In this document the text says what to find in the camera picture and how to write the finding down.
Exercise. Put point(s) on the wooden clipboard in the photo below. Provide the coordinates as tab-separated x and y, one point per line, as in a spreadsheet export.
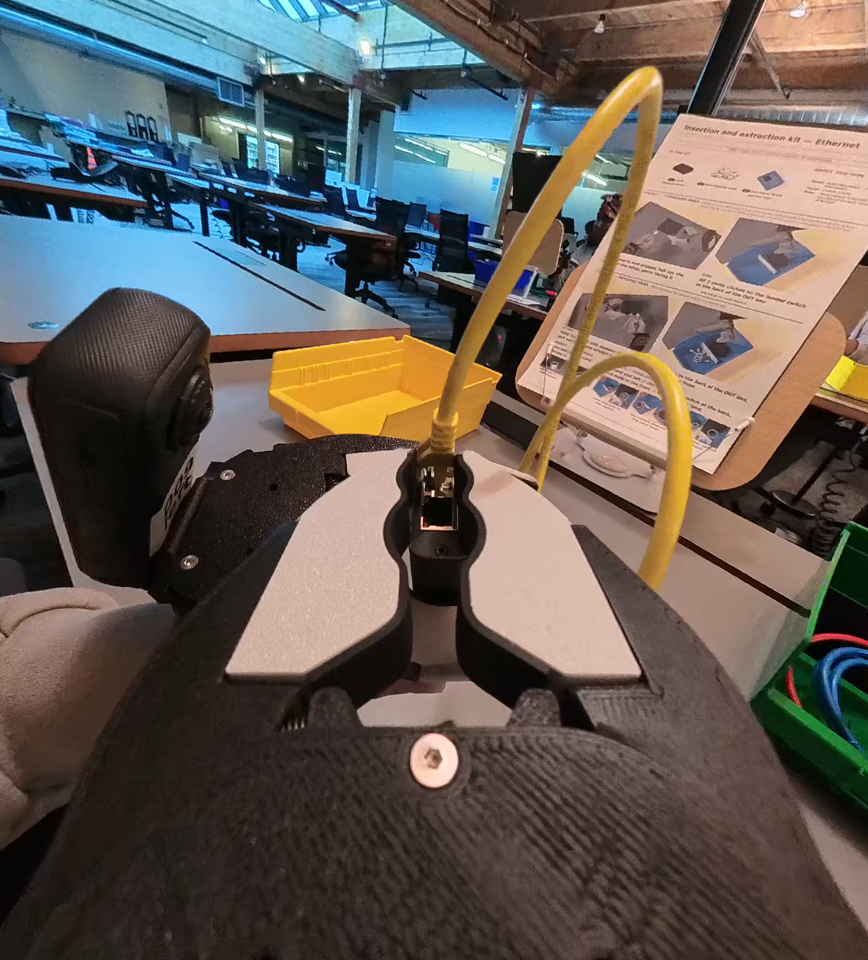
794	405

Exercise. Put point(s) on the black monitor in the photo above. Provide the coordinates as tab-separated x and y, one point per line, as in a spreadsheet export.
536	180

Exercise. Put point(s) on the printed instruction sheet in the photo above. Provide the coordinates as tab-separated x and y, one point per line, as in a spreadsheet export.
749	195

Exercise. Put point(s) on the wooden office desk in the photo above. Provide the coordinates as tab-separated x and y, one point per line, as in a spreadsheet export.
104	270

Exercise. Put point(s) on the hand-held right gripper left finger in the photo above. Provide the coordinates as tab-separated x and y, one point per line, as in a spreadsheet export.
321	585

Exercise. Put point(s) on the black steel column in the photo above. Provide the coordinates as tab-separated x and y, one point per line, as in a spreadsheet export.
727	53

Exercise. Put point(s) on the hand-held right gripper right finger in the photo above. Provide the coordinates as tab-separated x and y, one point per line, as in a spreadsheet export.
547	593

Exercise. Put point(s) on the black ethernet splitter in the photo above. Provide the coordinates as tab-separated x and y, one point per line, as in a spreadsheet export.
442	563

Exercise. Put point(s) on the person's left forearm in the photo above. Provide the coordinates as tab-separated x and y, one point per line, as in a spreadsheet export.
44	705

